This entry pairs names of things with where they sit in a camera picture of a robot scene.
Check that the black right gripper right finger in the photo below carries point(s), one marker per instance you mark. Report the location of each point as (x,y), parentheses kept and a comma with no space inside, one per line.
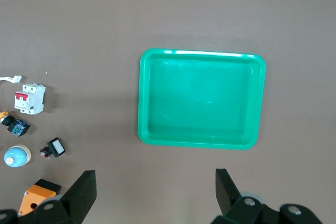
(228,197)

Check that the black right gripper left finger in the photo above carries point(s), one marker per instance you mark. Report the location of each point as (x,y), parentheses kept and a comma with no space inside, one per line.
(78,197)

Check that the white red circuit breaker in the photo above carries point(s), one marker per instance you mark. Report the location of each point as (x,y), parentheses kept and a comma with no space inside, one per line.
(30,99)

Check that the orange black button box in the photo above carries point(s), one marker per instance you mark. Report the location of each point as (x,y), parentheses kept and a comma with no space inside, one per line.
(36,197)

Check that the blue dome buzzer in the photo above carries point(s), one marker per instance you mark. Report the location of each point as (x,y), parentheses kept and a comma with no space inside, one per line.
(16,156)

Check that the green plastic tray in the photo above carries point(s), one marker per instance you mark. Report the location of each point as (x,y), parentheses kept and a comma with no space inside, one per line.
(202,98)

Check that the red black switch part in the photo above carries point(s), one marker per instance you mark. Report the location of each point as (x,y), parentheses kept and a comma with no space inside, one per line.
(55,147)

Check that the orange knob selector switch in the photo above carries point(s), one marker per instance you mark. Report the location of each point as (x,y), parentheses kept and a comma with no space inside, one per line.
(17,127)

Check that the small white curved bracket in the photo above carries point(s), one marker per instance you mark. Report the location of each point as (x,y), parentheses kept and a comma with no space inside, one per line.
(13,79)

